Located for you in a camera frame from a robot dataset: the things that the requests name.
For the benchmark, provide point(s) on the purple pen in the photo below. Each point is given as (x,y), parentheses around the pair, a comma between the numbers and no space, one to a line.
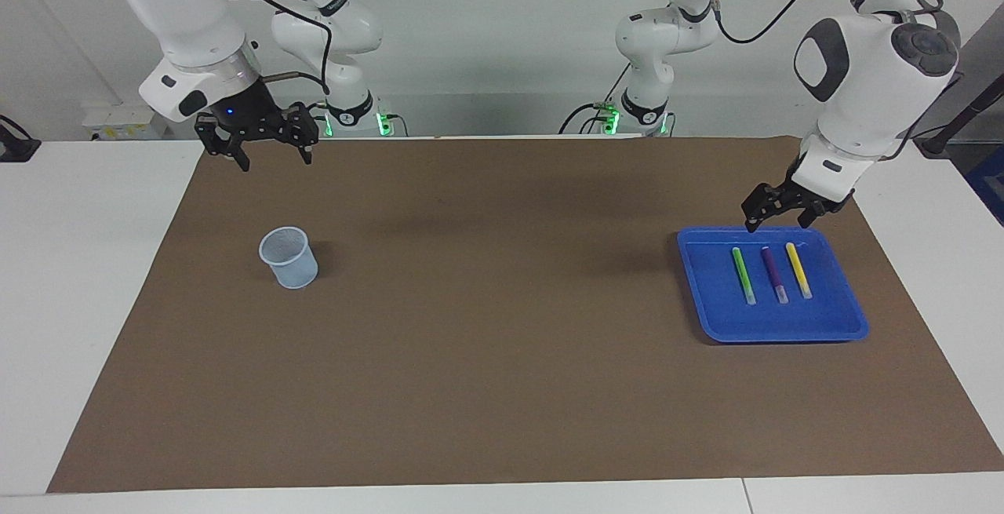
(773,272)

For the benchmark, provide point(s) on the blue crate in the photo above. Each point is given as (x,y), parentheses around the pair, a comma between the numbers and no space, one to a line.
(990,184)

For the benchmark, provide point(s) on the black pole stand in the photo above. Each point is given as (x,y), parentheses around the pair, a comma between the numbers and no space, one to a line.
(961,118)

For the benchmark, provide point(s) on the translucent plastic cup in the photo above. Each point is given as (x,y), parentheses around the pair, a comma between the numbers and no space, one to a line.
(294,263)

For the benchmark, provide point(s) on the brown table mat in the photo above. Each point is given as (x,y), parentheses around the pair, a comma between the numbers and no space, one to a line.
(502,341)

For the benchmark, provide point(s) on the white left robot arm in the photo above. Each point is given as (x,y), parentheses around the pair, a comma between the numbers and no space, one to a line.
(871,90)

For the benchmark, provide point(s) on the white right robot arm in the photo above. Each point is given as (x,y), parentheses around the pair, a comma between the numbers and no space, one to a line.
(188,20)

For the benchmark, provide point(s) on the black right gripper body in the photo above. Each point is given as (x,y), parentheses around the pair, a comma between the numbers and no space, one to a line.
(251,122)

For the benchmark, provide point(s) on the black clamp mount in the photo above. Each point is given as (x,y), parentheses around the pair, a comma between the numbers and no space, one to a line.
(16,145)

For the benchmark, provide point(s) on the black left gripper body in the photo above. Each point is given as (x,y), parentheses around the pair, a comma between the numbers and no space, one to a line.
(808,194)

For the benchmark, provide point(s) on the green pen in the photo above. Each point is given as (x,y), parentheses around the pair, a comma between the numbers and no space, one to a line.
(743,275)

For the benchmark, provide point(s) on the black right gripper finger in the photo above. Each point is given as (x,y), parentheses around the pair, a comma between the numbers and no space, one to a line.
(235,154)
(306,145)

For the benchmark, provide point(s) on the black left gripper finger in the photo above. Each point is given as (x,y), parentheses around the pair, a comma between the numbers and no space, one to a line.
(754,217)
(816,214)

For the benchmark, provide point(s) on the yellow pen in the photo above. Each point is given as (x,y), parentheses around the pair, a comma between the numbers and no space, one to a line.
(798,269)

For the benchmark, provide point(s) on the blue plastic tray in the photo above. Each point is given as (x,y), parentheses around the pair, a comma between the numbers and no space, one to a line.
(831,318)

